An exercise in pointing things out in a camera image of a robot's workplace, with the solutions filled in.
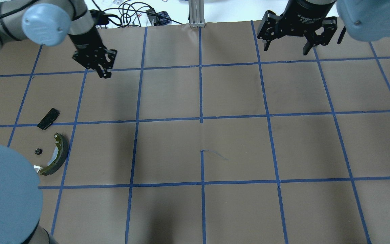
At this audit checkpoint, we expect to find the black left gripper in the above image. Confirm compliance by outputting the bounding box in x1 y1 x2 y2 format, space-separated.
69 27 117 79

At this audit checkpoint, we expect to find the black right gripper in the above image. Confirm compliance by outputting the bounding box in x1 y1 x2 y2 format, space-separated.
257 0 338 56

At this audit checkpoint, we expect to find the small black bearing gear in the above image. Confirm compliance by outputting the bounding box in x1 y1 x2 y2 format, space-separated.
34 148 42 155

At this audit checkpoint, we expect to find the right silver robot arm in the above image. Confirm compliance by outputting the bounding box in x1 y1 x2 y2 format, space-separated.
257 0 390 55

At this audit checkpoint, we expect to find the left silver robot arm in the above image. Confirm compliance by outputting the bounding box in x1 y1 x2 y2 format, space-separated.
0 0 117 244

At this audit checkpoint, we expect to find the black brake pad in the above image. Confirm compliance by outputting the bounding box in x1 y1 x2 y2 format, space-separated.
37 108 60 130

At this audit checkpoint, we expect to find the green curved brake shoe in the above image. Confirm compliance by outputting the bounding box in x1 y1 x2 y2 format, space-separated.
38 133 69 176

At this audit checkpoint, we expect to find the aluminium frame post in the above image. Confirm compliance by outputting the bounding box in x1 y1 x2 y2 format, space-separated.
187 0 205 28

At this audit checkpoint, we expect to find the white curved plastic bracket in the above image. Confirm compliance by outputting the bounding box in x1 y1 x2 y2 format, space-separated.
34 165 43 174

